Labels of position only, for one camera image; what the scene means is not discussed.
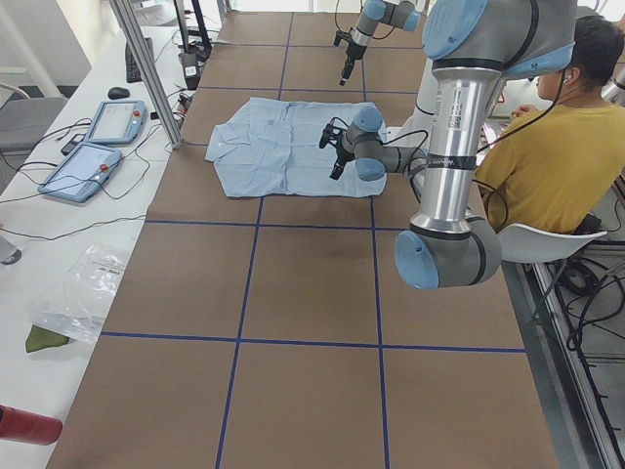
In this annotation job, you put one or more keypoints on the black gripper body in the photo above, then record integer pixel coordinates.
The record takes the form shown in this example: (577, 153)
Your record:
(341, 157)
(350, 52)

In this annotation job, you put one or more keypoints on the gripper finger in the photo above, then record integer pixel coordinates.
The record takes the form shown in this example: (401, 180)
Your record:
(346, 71)
(337, 171)

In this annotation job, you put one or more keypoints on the light blue button-up shirt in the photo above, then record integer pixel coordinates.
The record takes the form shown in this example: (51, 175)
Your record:
(271, 147)

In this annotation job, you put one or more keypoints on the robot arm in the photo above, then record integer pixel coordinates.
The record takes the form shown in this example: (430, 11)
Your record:
(376, 21)
(475, 47)

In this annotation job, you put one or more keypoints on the white chair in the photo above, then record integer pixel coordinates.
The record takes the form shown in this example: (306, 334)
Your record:
(526, 245)

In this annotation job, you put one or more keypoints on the black keyboard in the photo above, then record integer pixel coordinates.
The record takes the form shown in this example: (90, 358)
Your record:
(133, 73)

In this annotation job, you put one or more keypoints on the person in yellow shirt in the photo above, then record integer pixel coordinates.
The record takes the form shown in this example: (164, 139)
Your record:
(551, 169)

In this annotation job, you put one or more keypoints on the upper blue teach pendant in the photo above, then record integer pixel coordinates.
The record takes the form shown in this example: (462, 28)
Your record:
(117, 123)

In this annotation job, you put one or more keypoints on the blue teach pendant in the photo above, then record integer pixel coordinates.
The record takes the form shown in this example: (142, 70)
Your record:
(82, 173)
(117, 123)

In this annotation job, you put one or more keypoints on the black computer mouse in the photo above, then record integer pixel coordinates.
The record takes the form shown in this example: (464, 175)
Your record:
(117, 93)

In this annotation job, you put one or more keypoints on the lower blue teach pendant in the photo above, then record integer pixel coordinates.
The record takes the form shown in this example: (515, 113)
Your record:
(82, 173)

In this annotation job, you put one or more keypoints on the clear plastic bag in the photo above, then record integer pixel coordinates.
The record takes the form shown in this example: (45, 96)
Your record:
(77, 304)

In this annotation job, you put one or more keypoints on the green cloth piece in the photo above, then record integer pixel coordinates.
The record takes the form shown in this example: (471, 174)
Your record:
(39, 339)

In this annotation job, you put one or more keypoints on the red bottle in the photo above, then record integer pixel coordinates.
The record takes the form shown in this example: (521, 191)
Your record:
(22, 426)

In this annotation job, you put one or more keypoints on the aluminium frame post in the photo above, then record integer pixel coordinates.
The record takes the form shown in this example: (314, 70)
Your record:
(126, 19)

